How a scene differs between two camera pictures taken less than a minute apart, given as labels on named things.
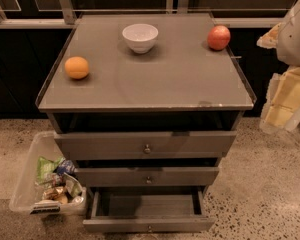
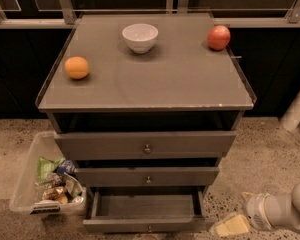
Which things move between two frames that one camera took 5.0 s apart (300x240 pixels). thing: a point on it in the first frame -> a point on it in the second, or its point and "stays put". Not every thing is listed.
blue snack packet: [66, 166] stays put
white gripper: [296, 42] -> [256, 209]
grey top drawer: [144, 144] stays put
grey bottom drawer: [148, 209] stays put
